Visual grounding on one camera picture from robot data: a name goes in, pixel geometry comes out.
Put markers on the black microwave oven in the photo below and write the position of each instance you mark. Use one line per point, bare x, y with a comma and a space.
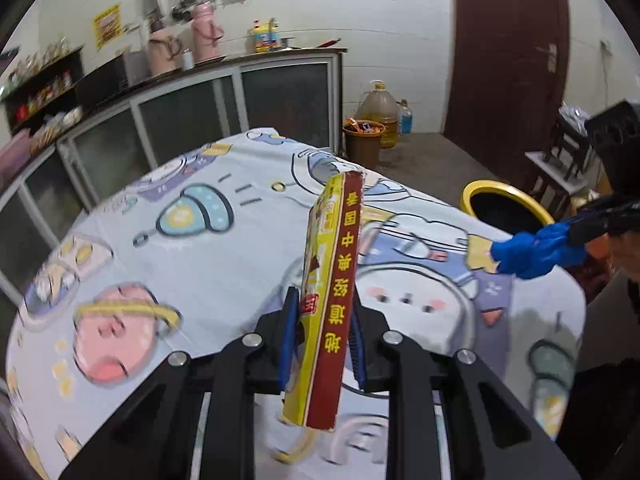
102, 80

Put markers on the pink plastic basin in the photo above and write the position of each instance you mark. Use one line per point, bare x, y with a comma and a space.
14, 152

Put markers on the glass door kitchen cabinet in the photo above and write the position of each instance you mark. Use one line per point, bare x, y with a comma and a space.
200, 110

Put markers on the pack of cleaning bottles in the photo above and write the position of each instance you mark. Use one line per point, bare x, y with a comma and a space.
266, 37

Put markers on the pink thermos flask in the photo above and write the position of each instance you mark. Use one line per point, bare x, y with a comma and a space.
206, 35
162, 50

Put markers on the blue liquid plastic bottle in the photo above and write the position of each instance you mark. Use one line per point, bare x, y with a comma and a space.
406, 120

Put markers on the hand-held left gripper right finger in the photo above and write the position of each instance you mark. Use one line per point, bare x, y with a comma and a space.
358, 350

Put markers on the blue rubber glove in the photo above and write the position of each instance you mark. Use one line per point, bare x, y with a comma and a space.
535, 255

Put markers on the dark wooden stool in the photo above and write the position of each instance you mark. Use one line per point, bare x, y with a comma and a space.
565, 160

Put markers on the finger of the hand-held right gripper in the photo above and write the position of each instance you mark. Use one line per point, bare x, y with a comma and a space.
595, 222

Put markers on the dark brown door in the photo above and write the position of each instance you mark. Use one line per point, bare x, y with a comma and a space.
505, 60

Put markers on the dark spice shelf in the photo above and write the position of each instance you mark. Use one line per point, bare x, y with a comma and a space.
40, 85

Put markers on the yellow and red carton box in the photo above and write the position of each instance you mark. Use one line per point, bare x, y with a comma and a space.
327, 300

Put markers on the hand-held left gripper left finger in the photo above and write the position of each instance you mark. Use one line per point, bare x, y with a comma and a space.
290, 340

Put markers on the small white cup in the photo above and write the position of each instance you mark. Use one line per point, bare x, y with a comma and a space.
188, 61

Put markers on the yellow trash bin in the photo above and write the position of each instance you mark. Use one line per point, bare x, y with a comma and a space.
505, 205

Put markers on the large cooking oil bottle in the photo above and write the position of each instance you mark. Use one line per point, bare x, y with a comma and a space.
380, 115

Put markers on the yellow wall poster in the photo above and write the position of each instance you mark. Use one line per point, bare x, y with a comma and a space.
106, 25

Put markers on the brown bucket with wrappers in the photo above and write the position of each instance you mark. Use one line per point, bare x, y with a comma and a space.
362, 145

